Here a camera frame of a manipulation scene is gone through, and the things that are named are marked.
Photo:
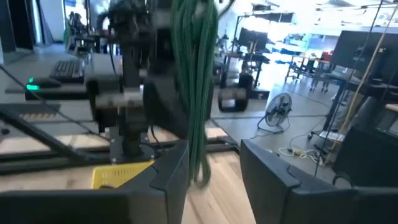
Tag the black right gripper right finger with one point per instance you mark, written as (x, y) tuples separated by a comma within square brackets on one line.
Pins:
[(295, 205)]

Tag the black rig frame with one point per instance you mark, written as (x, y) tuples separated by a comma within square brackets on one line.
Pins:
[(40, 137)]

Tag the black floor fan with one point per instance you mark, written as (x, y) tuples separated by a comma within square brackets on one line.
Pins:
[(278, 109)]

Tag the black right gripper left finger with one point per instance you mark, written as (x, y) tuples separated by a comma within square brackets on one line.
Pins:
[(140, 205)]

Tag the black keyboard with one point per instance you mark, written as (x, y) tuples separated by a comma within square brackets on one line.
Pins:
[(66, 70)]

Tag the yellow plastic basket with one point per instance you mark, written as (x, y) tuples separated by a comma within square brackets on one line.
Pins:
[(115, 175)]

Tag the black arched stand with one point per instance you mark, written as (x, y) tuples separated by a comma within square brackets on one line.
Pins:
[(233, 93)]

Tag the large black monitor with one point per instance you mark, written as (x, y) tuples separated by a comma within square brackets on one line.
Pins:
[(357, 53)]

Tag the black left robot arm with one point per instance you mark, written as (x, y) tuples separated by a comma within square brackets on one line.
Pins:
[(130, 102)]

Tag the black operator desk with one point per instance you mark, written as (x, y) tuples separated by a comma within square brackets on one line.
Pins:
[(99, 65)]

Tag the black standing desk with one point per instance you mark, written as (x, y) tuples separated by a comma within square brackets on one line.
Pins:
[(258, 59)]

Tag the black mouse with green light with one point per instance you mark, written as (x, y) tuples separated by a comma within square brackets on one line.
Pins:
[(43, 83)]

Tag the black equipment case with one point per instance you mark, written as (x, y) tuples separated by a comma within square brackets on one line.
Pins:
[(367, 155)]

